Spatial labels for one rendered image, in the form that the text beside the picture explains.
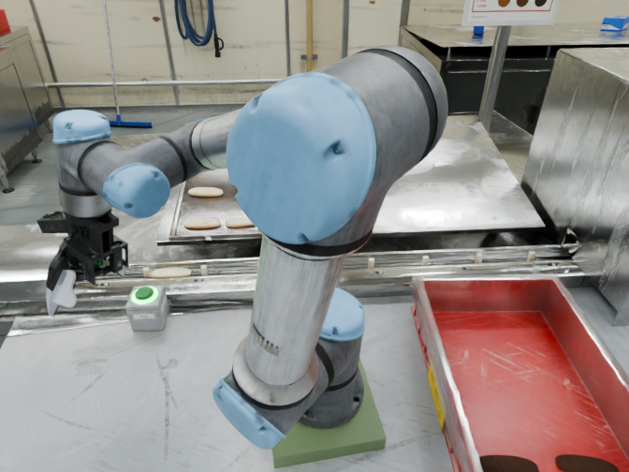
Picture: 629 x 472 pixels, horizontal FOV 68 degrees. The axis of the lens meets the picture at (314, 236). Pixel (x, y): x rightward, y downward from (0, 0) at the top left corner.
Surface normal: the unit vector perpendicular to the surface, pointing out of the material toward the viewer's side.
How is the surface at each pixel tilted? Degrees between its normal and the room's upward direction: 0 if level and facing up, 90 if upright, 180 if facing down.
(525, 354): 0
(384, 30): 90
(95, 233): 84
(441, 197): 10
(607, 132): 90
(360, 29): 90
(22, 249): 0
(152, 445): 0
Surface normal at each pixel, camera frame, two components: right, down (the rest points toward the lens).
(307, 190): -0.60, 0.36
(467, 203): 0.01, -0.72
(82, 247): 0.21, -0.81
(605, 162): -1.00, 0.04
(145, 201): 0.78, 0.47
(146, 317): 0.07, 0.56
